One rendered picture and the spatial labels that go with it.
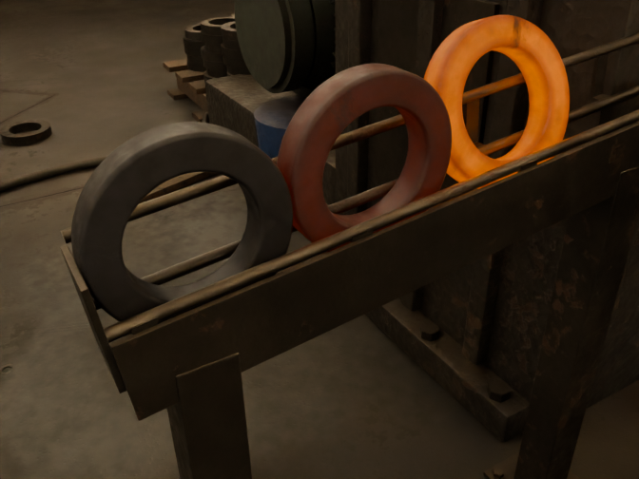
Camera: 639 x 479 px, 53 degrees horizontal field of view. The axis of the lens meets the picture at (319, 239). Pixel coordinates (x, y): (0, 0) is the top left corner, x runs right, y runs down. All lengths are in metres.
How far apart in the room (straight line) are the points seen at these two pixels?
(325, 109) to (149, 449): 0.86
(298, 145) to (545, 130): 0.32
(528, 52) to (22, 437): 1.09
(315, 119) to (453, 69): 0.19
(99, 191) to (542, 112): 0.49
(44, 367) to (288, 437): 0.56
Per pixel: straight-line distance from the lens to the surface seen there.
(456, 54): 0.68
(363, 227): 0.59
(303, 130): 0.55
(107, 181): 0.49
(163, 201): 0.58
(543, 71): 0.76
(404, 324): 1.39
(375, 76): 0.57
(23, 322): 1.66
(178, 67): 2.99
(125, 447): 1.29
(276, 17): 1.88
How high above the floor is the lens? 0.92
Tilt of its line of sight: 31 degrees down
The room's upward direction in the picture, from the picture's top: 1 degrees counter-clockwise
